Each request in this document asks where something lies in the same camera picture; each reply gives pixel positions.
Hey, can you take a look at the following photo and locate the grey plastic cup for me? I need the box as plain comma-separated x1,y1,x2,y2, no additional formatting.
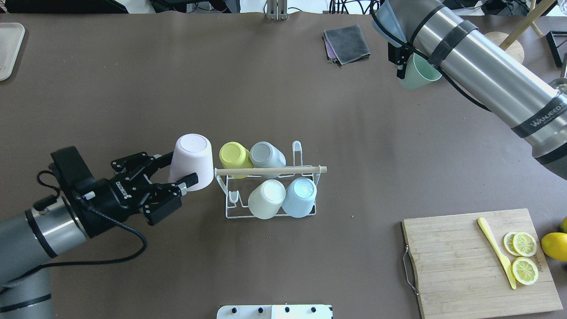
250,141,286,168

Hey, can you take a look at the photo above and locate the beige tray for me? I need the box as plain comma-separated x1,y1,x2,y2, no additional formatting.
0,23,26,81

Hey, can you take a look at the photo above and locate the yellow plastic knife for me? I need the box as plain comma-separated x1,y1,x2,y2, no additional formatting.
477,217,517,289

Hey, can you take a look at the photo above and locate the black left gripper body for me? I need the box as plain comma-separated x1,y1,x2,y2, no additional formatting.
50,147,182,238

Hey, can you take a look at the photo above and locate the green plastic cup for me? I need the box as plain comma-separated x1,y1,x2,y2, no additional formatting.
398,53,442,89

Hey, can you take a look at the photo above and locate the lemon slice lower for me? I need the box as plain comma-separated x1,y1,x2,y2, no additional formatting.
512,257,539,285

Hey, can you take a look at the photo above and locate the yellow lemon upper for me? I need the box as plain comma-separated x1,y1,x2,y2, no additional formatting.
540,232,567,262

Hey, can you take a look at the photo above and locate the pink plastic cup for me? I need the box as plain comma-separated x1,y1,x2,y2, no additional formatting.
168,133,214,191

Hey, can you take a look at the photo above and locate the white wire cup rack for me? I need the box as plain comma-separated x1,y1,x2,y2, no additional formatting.
214,140,327,220

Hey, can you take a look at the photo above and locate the cream plastic cup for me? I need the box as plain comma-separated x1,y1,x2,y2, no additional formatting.
248,179,286,220

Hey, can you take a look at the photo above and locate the wooden cutting board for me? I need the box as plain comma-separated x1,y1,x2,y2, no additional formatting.
401,209,563,319

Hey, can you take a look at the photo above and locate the folded grey cloth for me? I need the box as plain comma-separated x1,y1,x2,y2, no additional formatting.
322,24,371,65

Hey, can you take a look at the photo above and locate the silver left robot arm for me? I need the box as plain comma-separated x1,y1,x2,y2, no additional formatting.
0,147,198,319

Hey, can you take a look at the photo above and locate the lemon slice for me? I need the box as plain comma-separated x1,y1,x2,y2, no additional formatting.
503,232,537,257
512,257,539,285

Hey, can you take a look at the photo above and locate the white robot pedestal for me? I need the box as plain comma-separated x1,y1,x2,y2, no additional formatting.
216,303,334,319

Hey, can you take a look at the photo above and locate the wooden mug tree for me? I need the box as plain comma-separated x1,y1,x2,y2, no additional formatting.
484,0,557,63

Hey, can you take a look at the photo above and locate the light blue plastic cup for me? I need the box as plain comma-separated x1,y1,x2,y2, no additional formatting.
282,177,317,218

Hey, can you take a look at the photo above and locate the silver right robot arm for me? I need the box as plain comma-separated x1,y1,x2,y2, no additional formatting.
371,0,567,178

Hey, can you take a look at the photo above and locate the yellow plastic cup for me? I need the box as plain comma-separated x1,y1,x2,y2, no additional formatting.
219,141,254,169

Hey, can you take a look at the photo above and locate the lemon slice upper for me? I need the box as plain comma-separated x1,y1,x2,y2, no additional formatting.
503,232,537,257

